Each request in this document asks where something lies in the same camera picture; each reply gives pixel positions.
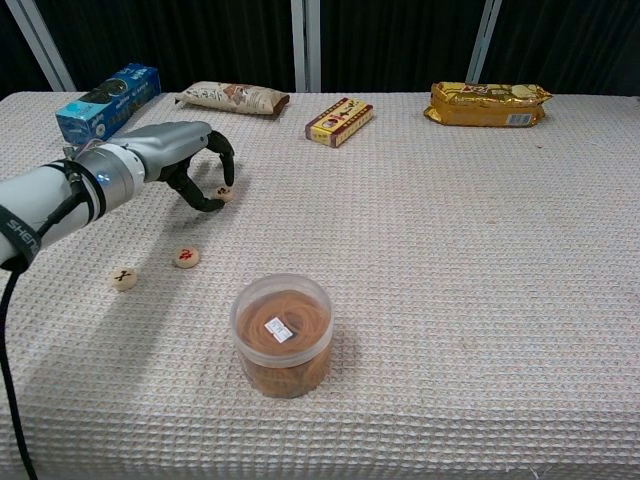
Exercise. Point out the dark curtain panel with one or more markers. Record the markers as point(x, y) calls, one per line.
point(10, 60)
point(575, 40)
point(400, 40)
point(175, 35)

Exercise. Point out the beige waffle tablecloth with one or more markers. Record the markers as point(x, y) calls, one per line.
point(450, 275)

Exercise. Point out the white double partition post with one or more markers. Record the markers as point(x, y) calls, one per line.
point(305, 45)

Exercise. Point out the round wooden X game piece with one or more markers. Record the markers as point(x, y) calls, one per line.
point(123, 280)

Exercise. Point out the blue cookie box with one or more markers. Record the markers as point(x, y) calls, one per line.
point(110, 102)

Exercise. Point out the yellow red small carton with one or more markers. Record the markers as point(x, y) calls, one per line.
point(340, 122)

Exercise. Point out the wooden chess piece red character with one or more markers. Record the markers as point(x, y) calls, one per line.
point(186, 257)

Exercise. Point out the gold foil snack packet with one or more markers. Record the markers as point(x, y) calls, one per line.
point(485, 105)

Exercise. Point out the beige brown snack packet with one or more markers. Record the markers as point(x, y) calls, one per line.
point(230, 98)

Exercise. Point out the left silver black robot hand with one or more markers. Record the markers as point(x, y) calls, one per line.
point(170, 145)

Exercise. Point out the wooden chess piece black character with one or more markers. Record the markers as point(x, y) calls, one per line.
point(224, 193)

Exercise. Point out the clear jar of rubber bands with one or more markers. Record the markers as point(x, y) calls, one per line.
point(280, 350)

